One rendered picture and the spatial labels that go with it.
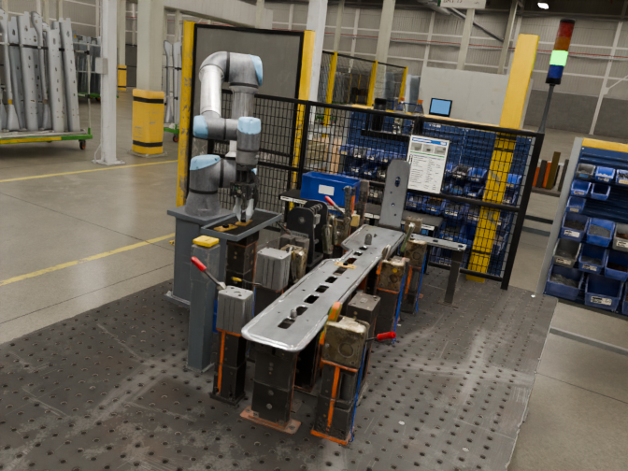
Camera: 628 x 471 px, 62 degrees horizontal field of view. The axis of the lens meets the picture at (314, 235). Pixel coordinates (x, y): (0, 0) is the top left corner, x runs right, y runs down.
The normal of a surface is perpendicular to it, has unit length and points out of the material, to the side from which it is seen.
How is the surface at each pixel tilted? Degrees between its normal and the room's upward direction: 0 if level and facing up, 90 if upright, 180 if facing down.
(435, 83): 90
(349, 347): 90
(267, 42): 89
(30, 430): 0
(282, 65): 90
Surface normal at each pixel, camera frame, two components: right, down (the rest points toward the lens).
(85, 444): 0.11, -0.95
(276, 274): -0.35, 0.24
